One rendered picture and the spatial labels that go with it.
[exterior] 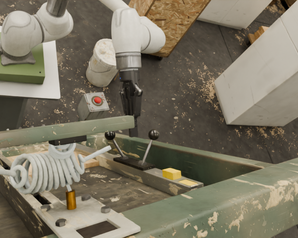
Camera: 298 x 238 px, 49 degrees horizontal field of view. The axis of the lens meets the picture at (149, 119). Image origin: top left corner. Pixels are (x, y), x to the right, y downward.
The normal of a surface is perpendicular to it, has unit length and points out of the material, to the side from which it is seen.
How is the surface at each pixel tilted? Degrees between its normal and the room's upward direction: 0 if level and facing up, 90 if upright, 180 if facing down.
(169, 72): 0
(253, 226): 33
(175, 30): 90
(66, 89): 0
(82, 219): 58
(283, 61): 90
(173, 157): 90
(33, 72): 3
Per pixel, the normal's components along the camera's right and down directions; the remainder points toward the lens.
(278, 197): 0.55, 0.06
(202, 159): -0.83, 0.11
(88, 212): -0.07, -0.99
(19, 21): 0.29, -0.51
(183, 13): 0.14, 0.87
